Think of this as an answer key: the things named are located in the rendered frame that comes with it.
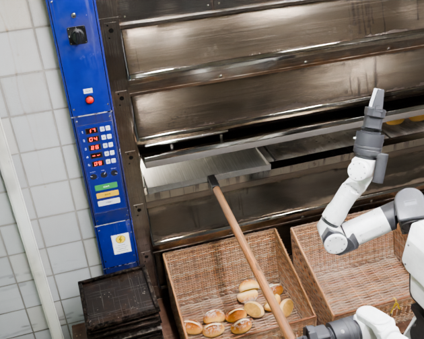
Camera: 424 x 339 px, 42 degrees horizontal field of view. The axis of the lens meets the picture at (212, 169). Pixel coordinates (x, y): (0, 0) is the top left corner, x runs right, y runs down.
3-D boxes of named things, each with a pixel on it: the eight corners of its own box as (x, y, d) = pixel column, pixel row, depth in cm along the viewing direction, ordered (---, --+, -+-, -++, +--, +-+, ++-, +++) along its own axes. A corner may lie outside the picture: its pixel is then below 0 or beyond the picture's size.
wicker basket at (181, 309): (165, 296, 265) (159, 251, 250) (276, 269, 276) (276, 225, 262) (190, 377, 225) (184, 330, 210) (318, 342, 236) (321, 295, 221)
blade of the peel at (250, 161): (270, 169, 243) (270, 164, 242) (147, 194, 233) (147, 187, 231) (245, 132, 273) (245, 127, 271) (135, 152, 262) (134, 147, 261)
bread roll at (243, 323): (248, 319, 247) (247, 311, 244) (254, 330, 242) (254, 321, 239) (227, 327, 244) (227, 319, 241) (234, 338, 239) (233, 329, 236)
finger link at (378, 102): (385, 89, 170) (381, 109, 171) (375, 88, 170) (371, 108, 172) (386, 90, 168) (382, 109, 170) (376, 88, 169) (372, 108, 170)
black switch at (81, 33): (69, 45, 189) (63, 13, 184) (87, 42, 190) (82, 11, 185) (70, 48, 186) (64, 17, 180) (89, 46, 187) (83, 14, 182)
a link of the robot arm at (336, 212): (334, 184, 186) (306, 229, 193) (342, 198, 177) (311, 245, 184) (361, 196, 188) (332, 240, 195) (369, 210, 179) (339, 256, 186)
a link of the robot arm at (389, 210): (382, 216, 195) (418, 199, 193) (394, 237, 190) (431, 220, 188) (377, 202, 186) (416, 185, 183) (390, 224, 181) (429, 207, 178)
